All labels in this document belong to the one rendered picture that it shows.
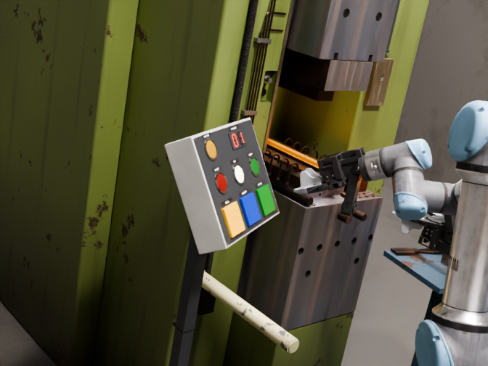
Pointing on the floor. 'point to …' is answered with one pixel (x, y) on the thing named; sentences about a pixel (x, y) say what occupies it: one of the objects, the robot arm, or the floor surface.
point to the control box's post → (188, 305)
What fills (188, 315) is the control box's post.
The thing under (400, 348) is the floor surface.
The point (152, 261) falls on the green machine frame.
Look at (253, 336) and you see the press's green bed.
